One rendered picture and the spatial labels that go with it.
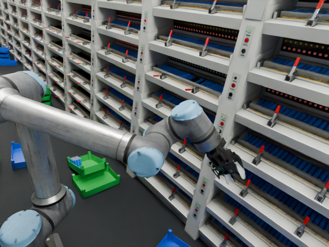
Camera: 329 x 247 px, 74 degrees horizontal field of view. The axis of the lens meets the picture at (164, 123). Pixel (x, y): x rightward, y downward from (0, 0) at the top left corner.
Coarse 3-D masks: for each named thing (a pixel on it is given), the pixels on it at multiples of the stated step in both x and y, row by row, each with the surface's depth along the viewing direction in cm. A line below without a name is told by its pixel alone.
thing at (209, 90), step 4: (156, 68) 145; (160, 72) 142; (164, 72) 139; (168, 72) 138; (168, 76) 136; (172, 76) 134; (176, 76) 132; (180, 80) 130; (184, 80) 128; (188, 80) 127; (184, 84) 127; (188, 84) 126; (192, 84) 124; (196, 84) 122; (200, 88) 120; (204, 88) 118; (208, 88) 118; (208, 92) 117; (212, 92) 115; (216, 92) 114; (212, 96) 114; (216, 96) 114
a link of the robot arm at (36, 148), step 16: (16, 80) 77; (32, 80) 82; (32, 96) 82; (16, 128) 86; (32, 144) 88; (48, 144) 94; (32, 160) 91; (48, 160) 95; (32, 176) 95; (48, 176) 97; (48, 192) 99; (64, 192) 106; (32, 208) 100; (48, 208) 100; (64, 208) 106
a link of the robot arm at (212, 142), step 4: (216, 132) 71; (212, 136) 69; (216, 136) 70; (220, 136) 72; (208, 140) 69; (212, 140) 69; (216, 140) 70; (220, 140) 71; (196, 144) 71; (200, 144) 70; (204, 144) 69; (208, 144) 69; (212, 144) 69; (216, 144) 70; (200, 148) 71; (204, 148) 70; (208, 148) 70; (212, 148) 70
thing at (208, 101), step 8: (152, 64) 147; (160, 64) 152; (184, 64) 142; (144, 72) 146; (152, 72) 146; (200, 72) 134; (208, 72) 130; (152, 80) 143; (160, 80) 136; (168, 80) 134; (224, 80) 123; (168, 88) 133; (176, 88) 127; (184, 88) 125; (184, 96) 125; (192, 96) 120; (200, 96) 117; (208, 96) 116; (200, 104) 118; (208, 104) 113; (216, 104) 109; (216, 112) 111
